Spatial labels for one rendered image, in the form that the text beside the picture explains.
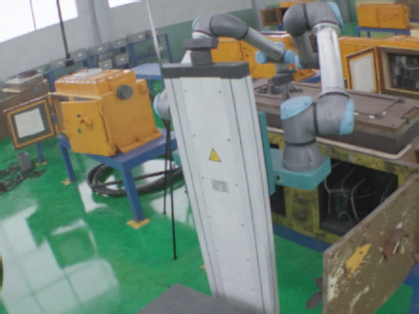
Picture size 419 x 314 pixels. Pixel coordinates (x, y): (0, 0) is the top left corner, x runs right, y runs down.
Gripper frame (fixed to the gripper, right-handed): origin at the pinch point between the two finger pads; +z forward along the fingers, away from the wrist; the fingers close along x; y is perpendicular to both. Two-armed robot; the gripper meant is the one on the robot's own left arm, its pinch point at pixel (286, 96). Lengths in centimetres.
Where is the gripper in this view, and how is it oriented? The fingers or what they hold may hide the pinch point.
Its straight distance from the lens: 239.1
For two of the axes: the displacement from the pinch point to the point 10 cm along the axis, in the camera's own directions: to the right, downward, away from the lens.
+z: 1.8, 9.1, 3.7
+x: -7.6, 3.7, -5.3
